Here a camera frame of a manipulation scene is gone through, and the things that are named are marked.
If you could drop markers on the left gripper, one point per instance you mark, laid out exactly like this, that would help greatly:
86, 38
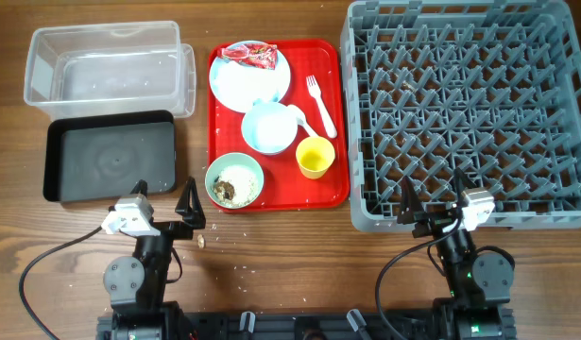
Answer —
191, 215

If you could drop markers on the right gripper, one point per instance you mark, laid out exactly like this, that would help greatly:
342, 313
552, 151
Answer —
410, 211

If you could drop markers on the green bowl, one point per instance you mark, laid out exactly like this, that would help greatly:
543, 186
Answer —
233, 158

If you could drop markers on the light blue bowl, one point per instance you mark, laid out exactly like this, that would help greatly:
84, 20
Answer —
269, 128

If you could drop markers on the yellow plastic cup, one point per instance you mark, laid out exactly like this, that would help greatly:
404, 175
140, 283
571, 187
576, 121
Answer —
315, 155

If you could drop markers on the light blue plate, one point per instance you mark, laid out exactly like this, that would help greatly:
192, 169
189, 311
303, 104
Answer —
282, 71

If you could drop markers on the white plastic spoon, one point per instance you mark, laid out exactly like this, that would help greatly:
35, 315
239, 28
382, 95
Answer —
301, 120

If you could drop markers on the white plastic fork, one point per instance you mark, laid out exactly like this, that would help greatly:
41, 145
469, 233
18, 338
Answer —
315, 91

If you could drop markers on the red snack wrapper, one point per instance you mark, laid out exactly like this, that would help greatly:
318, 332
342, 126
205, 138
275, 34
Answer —
253, 54

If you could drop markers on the rice and food scraps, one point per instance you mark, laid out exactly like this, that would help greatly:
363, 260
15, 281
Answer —
236, 186

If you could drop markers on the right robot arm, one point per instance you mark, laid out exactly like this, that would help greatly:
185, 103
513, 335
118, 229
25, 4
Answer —
479, 278

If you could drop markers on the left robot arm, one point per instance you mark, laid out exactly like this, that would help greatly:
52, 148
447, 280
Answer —
136, 283

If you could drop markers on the black waste tray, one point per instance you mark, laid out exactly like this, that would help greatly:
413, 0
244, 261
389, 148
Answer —
105, 156

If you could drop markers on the grey dishwasher rack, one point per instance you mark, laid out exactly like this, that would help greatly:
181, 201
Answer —
491, 88

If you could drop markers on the red serving tray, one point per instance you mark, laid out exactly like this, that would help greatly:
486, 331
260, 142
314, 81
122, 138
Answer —
285, 187

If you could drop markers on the clear plastic bin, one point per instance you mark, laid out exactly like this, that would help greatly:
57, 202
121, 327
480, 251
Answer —
89, 70

